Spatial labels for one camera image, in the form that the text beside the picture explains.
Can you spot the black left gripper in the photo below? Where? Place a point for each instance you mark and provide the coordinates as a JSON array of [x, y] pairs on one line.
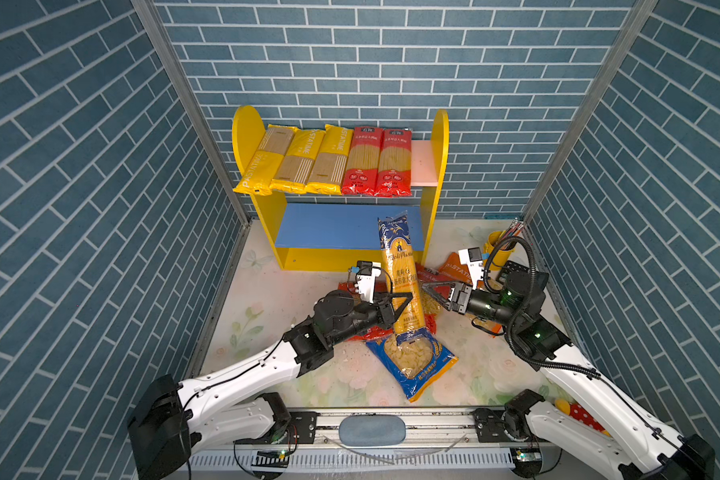
[[382, 310]]

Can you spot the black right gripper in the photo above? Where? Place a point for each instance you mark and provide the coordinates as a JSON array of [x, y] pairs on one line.
[[461, 297]]

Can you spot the blue Moli spaghetti bag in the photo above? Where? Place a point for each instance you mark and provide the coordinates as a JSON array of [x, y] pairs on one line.
[[399, 263]]

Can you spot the red spaghetti bag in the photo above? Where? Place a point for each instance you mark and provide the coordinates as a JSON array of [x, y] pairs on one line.
[[395, 162], [361, 170]]

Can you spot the yellow spaghetti bag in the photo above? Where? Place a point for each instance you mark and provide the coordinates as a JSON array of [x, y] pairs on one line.
[[329, 167], [256, 180], [294, 170]]

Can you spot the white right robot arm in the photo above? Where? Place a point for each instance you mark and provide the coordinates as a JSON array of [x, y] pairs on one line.
[[626, 441]]

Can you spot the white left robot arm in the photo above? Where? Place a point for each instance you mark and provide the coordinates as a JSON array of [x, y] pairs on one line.
[[175, 419]]

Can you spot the orange pasta bag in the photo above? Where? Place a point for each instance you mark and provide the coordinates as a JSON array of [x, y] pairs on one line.
[[455, 270]]

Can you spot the yellow shelf pink blue boards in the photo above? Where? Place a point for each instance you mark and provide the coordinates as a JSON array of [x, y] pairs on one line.
[[331, 232]]

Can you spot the red fusilli bag right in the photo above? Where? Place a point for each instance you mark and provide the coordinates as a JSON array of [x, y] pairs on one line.
[[432, 309]]

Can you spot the blue macaroni bag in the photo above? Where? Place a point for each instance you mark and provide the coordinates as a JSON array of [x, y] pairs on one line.
[[415, 360]]

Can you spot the yellow pen cup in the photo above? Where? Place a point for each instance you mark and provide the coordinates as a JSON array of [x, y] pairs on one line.
[[503, 254]]

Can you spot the black calculator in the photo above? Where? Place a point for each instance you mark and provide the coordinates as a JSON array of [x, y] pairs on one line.
[[514, 277]]

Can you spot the coloured pens in cup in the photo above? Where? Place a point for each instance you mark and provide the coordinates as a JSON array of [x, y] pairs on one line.
[[514, 227]]

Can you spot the grey oval pad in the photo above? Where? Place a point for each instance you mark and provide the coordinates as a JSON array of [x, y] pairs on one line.
[[376, 430]]

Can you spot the yellow plush toy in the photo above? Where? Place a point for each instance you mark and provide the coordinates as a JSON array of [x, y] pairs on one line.
[[577, 412]]

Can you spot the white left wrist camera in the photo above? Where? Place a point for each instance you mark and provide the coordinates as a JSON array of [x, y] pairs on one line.
[[362, 279]]

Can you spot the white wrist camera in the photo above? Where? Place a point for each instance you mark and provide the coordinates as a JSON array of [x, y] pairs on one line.
[[362, 279], [472, 259]]

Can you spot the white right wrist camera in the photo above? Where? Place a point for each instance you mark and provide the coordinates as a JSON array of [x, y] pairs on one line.
[[472, 259]]

